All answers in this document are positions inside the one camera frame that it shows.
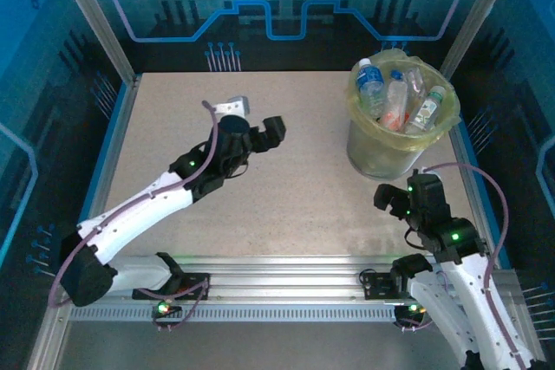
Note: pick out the clear bottle green white label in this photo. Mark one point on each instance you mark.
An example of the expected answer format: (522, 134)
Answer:
(427, 112)

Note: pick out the Pepsi bottle with blue cap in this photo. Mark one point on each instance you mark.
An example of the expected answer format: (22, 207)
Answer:
(396, 97)

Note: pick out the small blue label water bottle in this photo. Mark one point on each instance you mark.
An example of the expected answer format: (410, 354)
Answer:
(370, 84)

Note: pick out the clear ribbed unlabelled bottle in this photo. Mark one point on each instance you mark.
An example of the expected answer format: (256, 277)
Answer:
(417, 84)

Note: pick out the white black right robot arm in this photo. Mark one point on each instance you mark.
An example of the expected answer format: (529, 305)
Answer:
(468, 292)

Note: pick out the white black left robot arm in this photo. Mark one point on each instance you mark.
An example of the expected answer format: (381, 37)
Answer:
(139, 209)

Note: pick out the translucent grey mesh bin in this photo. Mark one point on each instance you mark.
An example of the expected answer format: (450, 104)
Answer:
(377, 162)

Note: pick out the yellow-lined trash bin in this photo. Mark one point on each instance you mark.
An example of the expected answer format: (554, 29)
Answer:
(401, 140)

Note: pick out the small board with green light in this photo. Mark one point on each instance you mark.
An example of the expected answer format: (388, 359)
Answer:
(162, 307)
(412, 308)

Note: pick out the aluminium side rail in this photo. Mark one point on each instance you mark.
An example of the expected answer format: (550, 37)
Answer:
(113, 144)
(466, 170)

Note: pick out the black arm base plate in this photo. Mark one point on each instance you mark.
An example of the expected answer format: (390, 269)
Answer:
(377, 287)
(195, 285)

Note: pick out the aluminium mounting rail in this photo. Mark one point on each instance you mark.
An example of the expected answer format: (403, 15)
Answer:
(282, 274)

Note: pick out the aluminium frame post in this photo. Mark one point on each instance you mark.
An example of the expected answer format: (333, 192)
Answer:
(475, 19)
(96, 19)

